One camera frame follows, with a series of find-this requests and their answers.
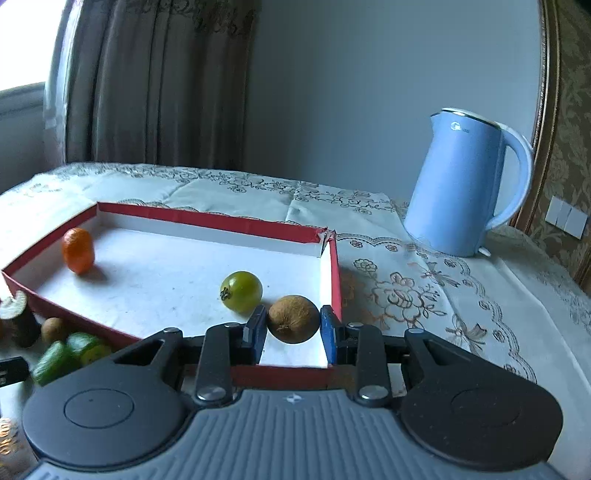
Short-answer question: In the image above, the green cut cucumber piece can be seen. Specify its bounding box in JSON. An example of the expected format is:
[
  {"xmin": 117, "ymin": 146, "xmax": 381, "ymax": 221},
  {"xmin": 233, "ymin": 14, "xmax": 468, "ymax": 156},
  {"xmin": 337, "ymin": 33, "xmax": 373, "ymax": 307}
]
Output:
[{"xmin": 66, "ymin": 332, "xmax": 112, "ymax": 366}]

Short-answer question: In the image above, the orange mandarin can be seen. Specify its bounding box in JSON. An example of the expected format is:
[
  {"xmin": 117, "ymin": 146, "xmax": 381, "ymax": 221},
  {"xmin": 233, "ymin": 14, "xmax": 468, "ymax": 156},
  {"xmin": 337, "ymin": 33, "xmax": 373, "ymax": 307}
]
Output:
[{"xmin": 61, "ymin": 227, "xmax": 95, "ymax": 275}]

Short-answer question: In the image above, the dark sugarcane piece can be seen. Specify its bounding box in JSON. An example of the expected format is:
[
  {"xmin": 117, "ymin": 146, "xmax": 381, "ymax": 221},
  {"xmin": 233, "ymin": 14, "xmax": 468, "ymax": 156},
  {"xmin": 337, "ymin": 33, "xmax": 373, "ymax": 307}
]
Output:
[{"xmin": 1, "ymin": 290, "xmax": 41, "ymax": 348}]

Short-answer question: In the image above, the white embroidered tablecloth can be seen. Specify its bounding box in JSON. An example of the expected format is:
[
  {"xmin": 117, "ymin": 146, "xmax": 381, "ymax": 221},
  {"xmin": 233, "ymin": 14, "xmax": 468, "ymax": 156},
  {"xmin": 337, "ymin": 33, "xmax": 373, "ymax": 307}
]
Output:
[{"xmin": 1, "ymin": 163, "xmax": 590, "ymax": 479}]

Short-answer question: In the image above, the brown curtain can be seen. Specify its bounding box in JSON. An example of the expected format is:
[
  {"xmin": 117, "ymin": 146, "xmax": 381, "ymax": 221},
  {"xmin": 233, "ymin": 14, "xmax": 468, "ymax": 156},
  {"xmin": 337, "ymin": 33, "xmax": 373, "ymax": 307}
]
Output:
[{"xmin": 43, "ymin": 1, "xmax": 260, "ymax": 170}]

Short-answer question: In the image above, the gold framed headboard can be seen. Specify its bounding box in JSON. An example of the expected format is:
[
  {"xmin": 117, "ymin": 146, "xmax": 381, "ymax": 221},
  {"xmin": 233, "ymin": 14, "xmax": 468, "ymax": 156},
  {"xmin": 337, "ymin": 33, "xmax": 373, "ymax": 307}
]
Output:
[{"xmin": 510, "ymin": 1, "xmax": 590, "ymax": 291}]

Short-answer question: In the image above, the white wall switch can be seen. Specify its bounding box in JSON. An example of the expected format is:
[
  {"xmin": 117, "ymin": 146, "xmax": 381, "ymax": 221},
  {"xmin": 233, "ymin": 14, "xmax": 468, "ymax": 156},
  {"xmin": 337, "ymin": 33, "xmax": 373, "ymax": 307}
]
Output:
[{"xmin": 545, "ymin": 196, "xmax": 588, "ymax": 240}]

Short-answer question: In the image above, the window frame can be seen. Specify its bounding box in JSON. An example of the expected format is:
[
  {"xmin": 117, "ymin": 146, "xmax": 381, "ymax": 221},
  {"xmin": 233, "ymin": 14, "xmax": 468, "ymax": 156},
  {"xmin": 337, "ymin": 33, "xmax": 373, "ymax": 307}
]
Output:
[{"xmin": 0, "ymin": 82, "xmax": 45, "ymax": 115}]

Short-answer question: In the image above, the brown longan on table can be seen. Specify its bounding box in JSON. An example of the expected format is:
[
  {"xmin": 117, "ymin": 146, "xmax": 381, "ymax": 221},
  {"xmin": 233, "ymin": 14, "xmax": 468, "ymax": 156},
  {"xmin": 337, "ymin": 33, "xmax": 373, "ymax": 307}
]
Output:
[{"xmin": 41, "ymin": 317, "xmax": 67, "ymax": 345}]

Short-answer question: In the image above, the green tomato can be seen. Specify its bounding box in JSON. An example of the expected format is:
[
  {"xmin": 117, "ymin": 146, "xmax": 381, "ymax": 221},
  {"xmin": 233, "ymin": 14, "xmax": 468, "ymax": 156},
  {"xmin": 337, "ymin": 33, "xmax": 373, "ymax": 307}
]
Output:
[{"xmin": 219, "ymin": 271, "xmax": 263, "ymax": 314}]

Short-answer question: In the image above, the brown longan fruit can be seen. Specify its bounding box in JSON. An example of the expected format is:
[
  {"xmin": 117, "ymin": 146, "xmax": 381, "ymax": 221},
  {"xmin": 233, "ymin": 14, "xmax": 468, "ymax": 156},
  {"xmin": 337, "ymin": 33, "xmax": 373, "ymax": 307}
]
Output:
[{"xmin": 266, "ymin": 295, "xmax": 321, "ymax": 344}]

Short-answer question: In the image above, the light blue electric kettle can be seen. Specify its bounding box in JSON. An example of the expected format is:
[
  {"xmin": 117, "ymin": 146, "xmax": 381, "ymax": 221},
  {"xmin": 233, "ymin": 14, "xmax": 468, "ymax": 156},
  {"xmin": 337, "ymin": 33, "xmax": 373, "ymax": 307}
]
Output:
[{"xmin": 404, "ymin": 108, "xmax": 533, "ymax": 257}]

